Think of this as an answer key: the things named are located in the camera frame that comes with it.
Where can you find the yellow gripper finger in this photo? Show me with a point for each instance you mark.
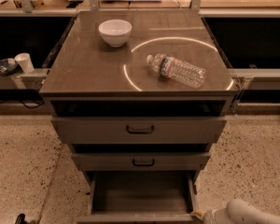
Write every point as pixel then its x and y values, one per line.
pixel 198 214

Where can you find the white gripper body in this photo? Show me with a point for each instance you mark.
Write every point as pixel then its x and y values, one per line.
pixel 212 216

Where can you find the grey bottom drawer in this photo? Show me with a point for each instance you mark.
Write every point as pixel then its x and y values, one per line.
pixel 160 197

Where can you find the grey drawer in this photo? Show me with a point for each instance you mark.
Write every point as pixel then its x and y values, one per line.
pixel 140 161
pixel 195 130
pixel 160 197

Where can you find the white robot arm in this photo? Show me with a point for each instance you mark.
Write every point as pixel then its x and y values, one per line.
pixel 236 211

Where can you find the grey middle drawer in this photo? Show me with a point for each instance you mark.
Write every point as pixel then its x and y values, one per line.
pixel 140 161

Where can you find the grey drawer cabinet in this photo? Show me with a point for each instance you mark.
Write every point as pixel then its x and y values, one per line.
pixel 91 79

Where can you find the grey top drawer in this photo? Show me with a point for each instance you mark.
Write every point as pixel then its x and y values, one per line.
pixel 195 130

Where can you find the clear plastic water bottle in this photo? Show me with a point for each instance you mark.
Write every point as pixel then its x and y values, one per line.
pixel 180 71

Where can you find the black object at floor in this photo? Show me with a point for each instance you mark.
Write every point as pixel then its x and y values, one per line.
pixel 21 220

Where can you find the white ceramic bowl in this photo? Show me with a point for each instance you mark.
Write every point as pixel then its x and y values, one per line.
pixel 115 32

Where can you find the white paper cup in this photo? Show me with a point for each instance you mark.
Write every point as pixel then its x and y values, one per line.
pixel 24 61

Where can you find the dark round dish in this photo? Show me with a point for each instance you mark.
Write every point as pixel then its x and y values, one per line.
pixel 8 67

